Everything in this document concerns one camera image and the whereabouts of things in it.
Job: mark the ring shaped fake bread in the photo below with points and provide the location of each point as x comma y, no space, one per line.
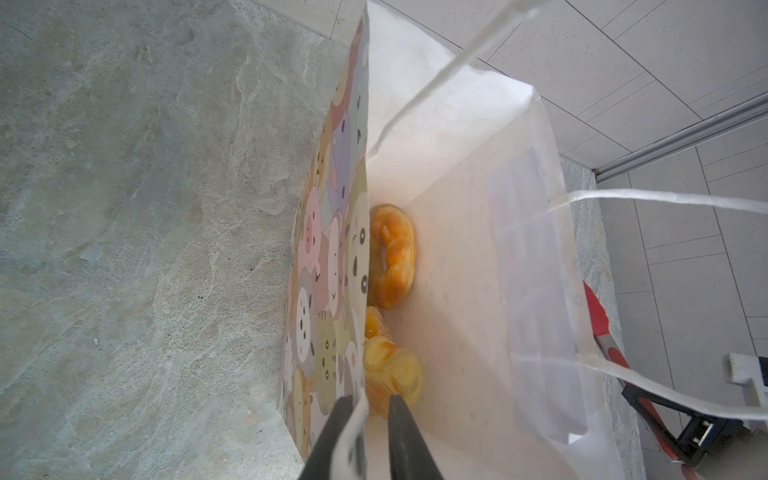
392,256

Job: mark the red metal tongs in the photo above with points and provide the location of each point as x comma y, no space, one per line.
610,349

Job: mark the orange oval fake bread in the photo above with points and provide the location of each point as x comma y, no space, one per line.
374,324

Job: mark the white cartoon paper bag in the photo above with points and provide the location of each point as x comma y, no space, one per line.
497,313

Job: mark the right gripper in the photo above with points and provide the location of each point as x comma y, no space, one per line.
703,437

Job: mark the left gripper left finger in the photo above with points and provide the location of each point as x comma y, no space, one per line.
340,452

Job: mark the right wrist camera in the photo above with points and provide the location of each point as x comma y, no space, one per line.
750,374

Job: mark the striped fake bread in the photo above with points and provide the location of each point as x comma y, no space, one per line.
390,370

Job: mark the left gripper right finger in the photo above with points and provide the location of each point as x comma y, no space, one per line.
409,455

